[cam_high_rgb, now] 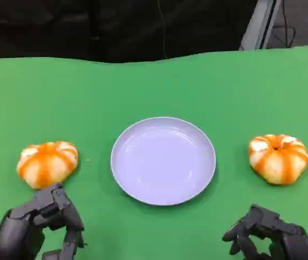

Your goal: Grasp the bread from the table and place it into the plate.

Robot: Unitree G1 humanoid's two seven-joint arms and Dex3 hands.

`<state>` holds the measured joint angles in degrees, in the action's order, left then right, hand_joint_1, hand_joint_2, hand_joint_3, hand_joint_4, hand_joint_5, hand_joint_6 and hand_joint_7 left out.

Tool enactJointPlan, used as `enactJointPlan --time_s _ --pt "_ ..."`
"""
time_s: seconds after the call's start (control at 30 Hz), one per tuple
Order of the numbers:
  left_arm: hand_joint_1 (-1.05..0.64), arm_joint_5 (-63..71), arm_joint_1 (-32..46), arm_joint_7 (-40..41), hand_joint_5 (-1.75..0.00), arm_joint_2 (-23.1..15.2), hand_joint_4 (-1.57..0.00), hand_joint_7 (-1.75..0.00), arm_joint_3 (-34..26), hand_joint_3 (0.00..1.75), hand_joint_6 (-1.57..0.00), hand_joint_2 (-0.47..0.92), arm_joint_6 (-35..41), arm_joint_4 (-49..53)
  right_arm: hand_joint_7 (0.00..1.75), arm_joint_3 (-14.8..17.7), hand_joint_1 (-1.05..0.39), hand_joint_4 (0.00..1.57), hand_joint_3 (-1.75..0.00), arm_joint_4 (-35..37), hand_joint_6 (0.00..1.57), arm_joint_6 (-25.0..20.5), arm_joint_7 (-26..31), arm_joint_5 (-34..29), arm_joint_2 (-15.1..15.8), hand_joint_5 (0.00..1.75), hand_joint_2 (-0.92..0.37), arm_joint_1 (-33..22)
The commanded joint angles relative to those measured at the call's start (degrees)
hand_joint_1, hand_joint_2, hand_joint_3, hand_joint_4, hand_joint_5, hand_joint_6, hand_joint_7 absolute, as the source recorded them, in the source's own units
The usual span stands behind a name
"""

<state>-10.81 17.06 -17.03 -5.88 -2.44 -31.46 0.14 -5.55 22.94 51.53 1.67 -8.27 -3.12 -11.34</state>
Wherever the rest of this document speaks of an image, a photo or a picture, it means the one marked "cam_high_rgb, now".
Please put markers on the white and grey panel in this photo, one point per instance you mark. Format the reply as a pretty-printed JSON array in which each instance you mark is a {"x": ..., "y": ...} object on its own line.
[{"x": 259, "y": 27}]

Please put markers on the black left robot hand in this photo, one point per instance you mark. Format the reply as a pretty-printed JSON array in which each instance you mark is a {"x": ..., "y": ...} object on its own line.
[{"x": 21, "y": 230}]

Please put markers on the green table cloth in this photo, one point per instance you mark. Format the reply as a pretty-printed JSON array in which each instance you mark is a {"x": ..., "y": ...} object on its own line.
[{"x": 154, "y": 89}]

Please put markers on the lilac plate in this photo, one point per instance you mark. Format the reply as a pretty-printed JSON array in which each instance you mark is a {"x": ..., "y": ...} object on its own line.
[{"x": 163, "y": 162}]

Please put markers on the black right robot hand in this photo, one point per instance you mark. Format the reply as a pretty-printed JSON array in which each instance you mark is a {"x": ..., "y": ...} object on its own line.
[{"x": 289, "y": 238}]

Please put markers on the orange and white bread roll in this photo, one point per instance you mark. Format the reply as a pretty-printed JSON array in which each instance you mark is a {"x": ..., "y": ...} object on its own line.
[
  {"x": 278, "y": 162},
  {"x": 47, "y": 163}
]

